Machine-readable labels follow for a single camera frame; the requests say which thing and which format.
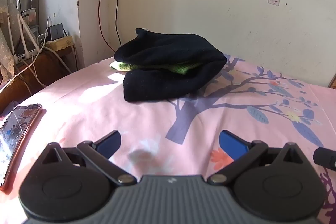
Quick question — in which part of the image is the smartphone in clear case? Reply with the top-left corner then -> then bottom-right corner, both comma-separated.
0,104 -> 42,191

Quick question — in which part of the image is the grey charger block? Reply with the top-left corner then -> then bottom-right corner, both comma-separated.
47,23 -> 65,41

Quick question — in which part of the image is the white router with antennas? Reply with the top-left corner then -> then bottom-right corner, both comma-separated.
7,13 -> 40,61

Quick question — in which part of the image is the navy green striped knit sweater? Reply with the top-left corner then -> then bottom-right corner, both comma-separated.
109,28 -> 227,102

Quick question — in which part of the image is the wooden side table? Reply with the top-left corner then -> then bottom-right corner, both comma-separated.
0,48 -> 79,114

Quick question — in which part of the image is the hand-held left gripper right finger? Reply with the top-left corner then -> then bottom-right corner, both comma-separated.
207,130 -> 309,186

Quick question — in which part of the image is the beige power strip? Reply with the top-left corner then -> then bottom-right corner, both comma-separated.
43,35 -> 74,51

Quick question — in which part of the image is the pink floral bedsheet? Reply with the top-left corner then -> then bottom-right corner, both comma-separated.
0,55 -> 336,224

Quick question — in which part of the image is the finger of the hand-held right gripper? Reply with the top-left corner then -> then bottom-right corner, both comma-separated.
313,147 -> 336,171

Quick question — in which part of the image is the red cable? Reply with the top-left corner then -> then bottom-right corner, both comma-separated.
98,0 -> 117,54

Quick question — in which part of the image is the floral lace curtain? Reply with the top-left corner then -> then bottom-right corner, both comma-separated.
0,0 -> 19,80

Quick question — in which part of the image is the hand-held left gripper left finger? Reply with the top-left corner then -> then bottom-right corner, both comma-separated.
37,130 -> 137,186

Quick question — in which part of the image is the white cable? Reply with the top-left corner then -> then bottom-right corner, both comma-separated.
0,42 -> 76,94

